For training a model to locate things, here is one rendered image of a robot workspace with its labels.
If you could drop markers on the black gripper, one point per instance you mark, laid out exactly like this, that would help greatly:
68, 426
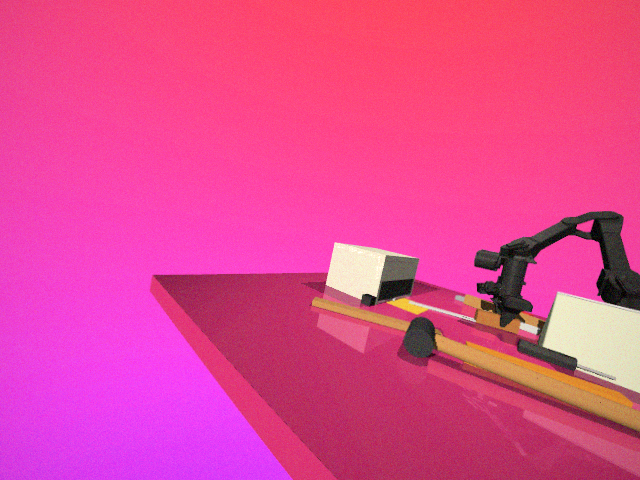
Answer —
512, 303

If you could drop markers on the orange rod with dark cylindrical end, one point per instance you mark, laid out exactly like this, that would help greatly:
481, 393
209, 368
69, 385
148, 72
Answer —
420, 340

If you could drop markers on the black-handled metal rod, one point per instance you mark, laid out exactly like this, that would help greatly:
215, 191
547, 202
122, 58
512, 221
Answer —
554, 357

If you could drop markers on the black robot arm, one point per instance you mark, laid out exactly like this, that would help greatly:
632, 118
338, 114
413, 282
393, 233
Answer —
617, 283

